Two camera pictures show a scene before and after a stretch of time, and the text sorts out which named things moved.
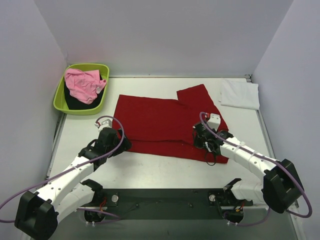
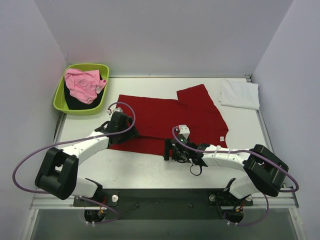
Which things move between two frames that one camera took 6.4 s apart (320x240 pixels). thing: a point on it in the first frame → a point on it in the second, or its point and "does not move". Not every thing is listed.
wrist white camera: (214, 121) → (184, 130)
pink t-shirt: (84, 86) does not move
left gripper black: (122, 144) → (130, 131)
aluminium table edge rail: (249, 79) does not move
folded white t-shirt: (238, 92) does not move
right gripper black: (200, 139) → (169, 149)
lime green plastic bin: (59, 100) does not move
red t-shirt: (166, 126) does not move
